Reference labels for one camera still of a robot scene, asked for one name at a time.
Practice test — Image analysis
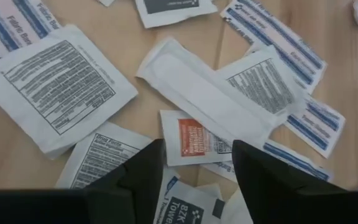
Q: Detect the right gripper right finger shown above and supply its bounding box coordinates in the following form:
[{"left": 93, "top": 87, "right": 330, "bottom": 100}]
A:
[{"left": 232, "top": 139, "right": 358, "bottom": 224}]

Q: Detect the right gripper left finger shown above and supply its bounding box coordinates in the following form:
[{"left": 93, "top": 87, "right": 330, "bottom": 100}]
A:
[{"left": 0, "top": 139, "right": 167, "bottom": 224}]

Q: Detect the blue striped fabric bandage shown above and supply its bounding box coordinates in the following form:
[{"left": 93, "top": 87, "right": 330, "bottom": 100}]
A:
[
  {"left": 284, "top": 96, "right": 347, "bottom": 159},
  {"left": 221, "top": 0, "right": 328, "bottom": 95},
  {"left": 0, "top": 0, "right": 62, "bottom": 63},
  {"left": 200, "top": 139, "right": 334, "bottom": 184}
]

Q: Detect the BZK antiseptic towelette packet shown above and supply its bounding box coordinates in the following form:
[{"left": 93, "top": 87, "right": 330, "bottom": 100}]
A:
[
  {"left": 134, "top": 0, "right": 219, "bottom": 29},
  {"left": 153, "top": 179, "right": 226, "bottom": 224}
]

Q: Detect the orange label ointment packet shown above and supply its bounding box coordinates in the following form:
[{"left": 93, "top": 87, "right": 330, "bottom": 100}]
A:
[{"left": 160, "top": 110, "right": 234, "bottom": 167}]

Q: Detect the small white packet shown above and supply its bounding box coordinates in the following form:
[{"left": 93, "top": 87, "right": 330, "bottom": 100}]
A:
[{"left": 221, "top": 186, "right": 254, "bottom": 224}]

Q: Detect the white drug facts packet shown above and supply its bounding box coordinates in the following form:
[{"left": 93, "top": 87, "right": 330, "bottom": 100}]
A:
[
  {"left": 216, "top": 49, "right": 306, "bottom": 125},
  {"left": 0, "top": 24, "right": 139, "bottom": 160},
  {"left": 55, "top": 121, "right": 154, "bottom": 190}
]

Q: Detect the plain white bandage wrapper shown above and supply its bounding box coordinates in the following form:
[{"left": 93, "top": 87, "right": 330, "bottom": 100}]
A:
[{"left": 136, "top": 37, "right": 289, "bottom": 147}]

